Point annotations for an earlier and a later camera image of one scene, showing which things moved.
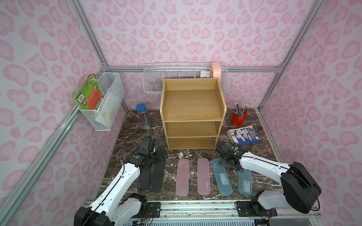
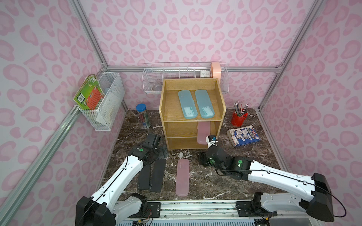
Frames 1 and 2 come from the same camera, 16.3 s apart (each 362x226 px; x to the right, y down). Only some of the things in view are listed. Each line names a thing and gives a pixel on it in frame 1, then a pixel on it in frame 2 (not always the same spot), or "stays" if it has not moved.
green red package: x=90 y=94 stays
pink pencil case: x=203 y=176 → x=203 y=130
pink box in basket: x=216 y=70 stays
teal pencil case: x=223 y=180 → x=187 y=103
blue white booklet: x=243 y=136 stays
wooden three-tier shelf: x=193 y=110 stays
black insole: x=158 y=176 stays
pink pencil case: x=182 y=177 stays
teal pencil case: x=245 y=181 → x=205 y=107
